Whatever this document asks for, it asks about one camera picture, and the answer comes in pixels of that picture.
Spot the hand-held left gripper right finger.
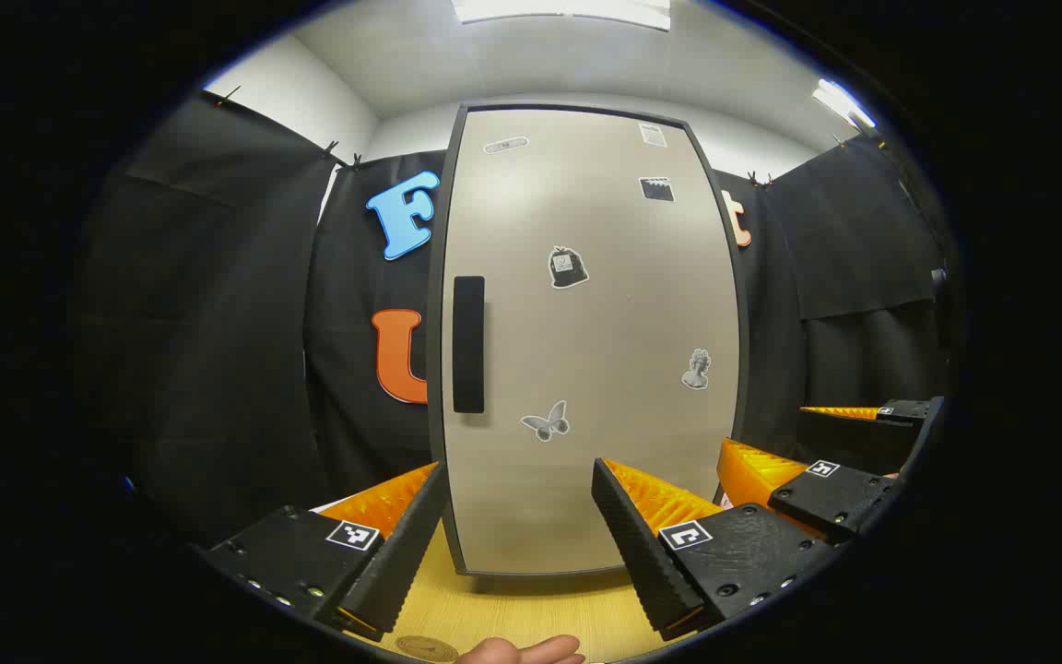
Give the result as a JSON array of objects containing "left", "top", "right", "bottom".
[{"left": 591, "top": 456, "right": 843, "bottom": 644}]

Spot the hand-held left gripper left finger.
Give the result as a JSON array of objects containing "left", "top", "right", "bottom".
[{"left": 204, "top": 461, "right": 451, "bottom": 642}]

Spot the round wooden coaster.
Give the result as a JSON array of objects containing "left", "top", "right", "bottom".
[{"left": 393, "top": 634, "right": 460, "bottom": 664}]

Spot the dark grey cabinet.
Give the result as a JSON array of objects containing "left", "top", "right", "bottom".
[{"left": 425, "top": 101, "right": 753, "bottom": 580}]

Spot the black door handle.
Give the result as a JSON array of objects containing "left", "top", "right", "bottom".
[{"left": 453, "top": 275, "right": 486, "bottom": 414}]

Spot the beige cabinet door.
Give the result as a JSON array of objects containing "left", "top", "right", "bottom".
[{"left": 439, "top": 106, "right": 744, "bottom": 577}]

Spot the black backdrop cloth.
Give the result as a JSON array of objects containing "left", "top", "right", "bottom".
[{"left": 79, "top": 92, "right": 956, "bottom": 550}]

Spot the small ceiling light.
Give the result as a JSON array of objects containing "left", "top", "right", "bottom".
[{"left": 815, "top": 78, "right": 879, "bottom": 130}]

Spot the long ceiling light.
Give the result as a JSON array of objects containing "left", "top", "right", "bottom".
[{"left": 453, "top": 0, "right": 672, "bottom": 30}]

